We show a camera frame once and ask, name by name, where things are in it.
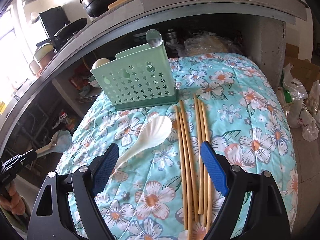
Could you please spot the large white ladle spoon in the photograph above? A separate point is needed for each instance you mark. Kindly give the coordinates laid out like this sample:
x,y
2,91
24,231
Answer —
x,y
153,134

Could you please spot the black wok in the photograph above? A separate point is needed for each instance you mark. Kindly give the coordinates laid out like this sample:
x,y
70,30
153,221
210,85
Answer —
x,y
59,39

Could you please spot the white plastic bag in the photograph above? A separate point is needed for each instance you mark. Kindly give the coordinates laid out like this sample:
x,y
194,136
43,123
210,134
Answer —
x,y
301,106

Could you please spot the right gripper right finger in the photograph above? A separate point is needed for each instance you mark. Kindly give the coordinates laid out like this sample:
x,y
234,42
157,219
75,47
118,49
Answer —
x,y
215,169

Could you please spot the person's left hand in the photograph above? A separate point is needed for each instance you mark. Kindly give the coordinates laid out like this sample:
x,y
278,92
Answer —
x,y
16,205

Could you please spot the mint green utensil holder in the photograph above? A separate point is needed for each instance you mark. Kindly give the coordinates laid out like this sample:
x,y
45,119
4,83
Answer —
x,y
139,77

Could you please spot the beige ceramic spoon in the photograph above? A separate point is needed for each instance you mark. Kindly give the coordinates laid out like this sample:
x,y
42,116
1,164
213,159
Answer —
x,y
100,62

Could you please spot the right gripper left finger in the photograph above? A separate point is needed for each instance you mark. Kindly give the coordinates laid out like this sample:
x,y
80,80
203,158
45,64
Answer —
x,y
103,169

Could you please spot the floral quilted cloth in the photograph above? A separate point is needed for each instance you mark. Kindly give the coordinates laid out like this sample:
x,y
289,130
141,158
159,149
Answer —
x,y
246,124

